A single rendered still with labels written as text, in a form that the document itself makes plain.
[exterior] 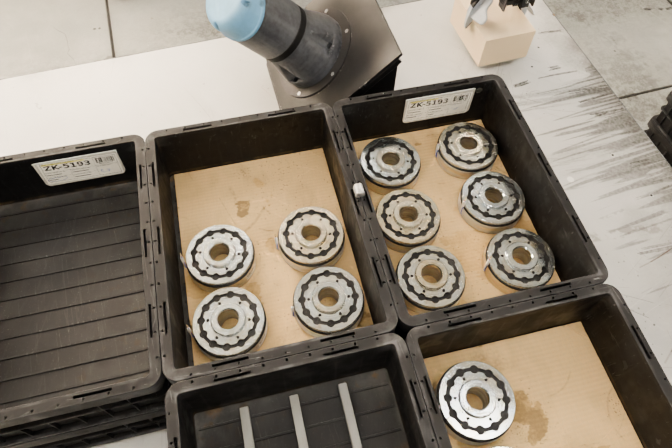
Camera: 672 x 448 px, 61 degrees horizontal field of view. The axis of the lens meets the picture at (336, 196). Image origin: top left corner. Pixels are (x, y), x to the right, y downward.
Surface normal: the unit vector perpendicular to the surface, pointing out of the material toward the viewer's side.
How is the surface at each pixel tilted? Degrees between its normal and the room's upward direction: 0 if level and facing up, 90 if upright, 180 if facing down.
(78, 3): 0
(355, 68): 43
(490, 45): 90
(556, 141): 0
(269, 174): 0
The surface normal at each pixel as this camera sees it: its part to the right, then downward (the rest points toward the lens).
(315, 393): 0.02, -0.55
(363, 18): -0.64, -0.25
